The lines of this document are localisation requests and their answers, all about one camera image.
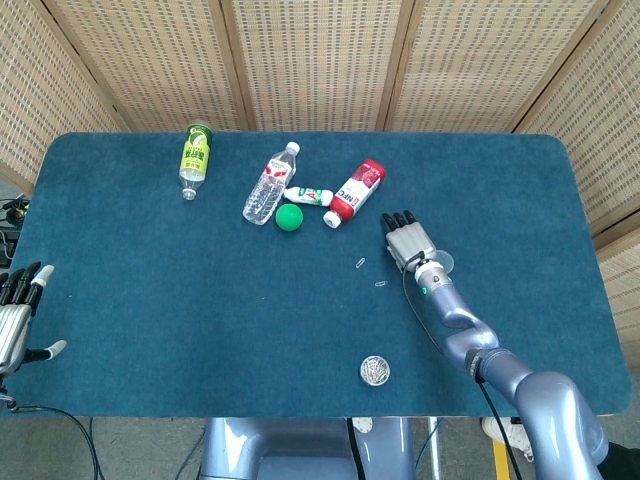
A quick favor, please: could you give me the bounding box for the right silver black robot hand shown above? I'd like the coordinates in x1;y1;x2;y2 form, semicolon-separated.
381;210;439;274

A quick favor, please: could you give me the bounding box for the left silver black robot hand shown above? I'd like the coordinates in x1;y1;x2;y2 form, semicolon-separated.
0;261;68;379

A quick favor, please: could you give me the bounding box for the red white juice bottle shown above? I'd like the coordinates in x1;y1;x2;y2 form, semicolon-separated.
322;158;388;230

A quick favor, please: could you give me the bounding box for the white toothpaste tube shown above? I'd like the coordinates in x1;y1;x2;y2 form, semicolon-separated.
283;186;334;207

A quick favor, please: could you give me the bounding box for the green ball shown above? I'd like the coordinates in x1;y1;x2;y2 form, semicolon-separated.
275;203;305;233

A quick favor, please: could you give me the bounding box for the clear round paper clip container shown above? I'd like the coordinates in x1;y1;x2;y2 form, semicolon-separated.
359;354;392;387

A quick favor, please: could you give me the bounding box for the blue felt table cover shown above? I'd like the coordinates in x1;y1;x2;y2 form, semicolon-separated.
0;131;632;419

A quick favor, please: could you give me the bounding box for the clear plastic water bottle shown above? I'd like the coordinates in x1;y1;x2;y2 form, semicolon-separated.
242;141;302;226

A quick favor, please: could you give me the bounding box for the woven rattan folding screen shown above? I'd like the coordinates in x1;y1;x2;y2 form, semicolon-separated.
0;0;640;381

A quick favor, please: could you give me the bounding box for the white shoe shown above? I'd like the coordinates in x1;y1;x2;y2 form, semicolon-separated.
481;417;536;462

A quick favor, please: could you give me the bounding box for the white metal table leg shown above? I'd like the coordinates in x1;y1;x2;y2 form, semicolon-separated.
427;417;444;480

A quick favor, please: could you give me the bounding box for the yellow-green label drink bottle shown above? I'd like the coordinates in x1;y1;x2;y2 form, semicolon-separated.
178;120;215;202

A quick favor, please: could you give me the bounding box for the blue-grey robot torso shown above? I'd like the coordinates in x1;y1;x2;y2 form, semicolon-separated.
198;417;416;480

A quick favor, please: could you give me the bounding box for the black trouser leg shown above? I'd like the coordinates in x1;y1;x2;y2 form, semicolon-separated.
597;442;640;480

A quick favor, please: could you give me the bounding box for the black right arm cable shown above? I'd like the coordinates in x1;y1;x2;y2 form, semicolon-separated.
402;253;524;480

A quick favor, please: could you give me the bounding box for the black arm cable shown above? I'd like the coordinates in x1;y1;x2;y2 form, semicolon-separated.
7;403;105;480
402;253;524;480

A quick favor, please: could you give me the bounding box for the black equipment with cables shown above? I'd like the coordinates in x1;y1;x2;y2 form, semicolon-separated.
0;197;31;266

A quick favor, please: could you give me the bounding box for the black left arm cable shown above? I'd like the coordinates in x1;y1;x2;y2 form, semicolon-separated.
7;403;105;480

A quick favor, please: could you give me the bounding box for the blue cable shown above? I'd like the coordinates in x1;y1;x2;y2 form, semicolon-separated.
87;417;104;480

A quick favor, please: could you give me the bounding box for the black torso cable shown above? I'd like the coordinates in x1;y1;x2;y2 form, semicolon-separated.
346;417;362;480

